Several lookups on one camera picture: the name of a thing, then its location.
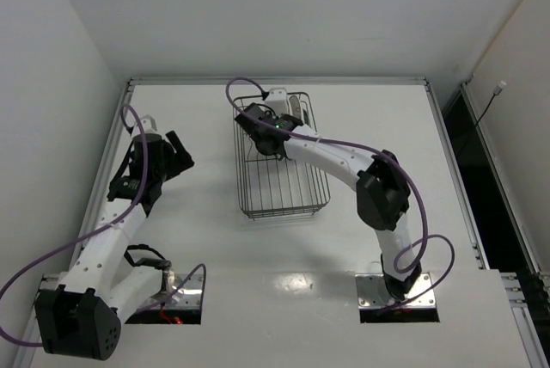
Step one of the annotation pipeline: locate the white grey rimmed plate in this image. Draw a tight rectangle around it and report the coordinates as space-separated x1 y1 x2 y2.
288 95 306 123

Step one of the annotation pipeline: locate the metal wire dish rack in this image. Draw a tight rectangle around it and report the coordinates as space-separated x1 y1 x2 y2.
232 91 331 219

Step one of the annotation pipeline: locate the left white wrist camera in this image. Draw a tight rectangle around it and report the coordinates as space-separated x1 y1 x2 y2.
140 114 158 134

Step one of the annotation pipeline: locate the small teal patterned plate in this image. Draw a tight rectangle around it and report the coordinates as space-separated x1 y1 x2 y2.
302 107 310 126

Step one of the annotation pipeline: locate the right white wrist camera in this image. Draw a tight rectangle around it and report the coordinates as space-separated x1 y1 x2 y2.
262 88 289 115

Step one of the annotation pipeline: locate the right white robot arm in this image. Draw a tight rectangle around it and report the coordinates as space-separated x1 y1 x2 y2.
235 103 421 302

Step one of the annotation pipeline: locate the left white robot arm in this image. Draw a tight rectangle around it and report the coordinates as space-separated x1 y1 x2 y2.
34 130 194 360

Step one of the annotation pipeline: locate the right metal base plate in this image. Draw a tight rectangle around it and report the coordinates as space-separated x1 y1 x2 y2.
355 273 437 310

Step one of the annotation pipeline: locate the black wall cable with plug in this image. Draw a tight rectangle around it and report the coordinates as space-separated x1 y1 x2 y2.
470 80 507 129

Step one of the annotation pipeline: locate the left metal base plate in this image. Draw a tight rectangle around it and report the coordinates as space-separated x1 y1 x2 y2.
166 273 204 311

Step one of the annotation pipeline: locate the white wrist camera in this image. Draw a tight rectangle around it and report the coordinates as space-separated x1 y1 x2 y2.
140 114 158 134
262 88 289 115

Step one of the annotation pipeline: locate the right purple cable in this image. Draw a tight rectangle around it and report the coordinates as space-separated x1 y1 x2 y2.
225 77 456 313

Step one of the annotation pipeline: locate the metal base plate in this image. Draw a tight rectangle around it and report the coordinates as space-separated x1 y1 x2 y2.
166 273 204 311
355 273 437 310

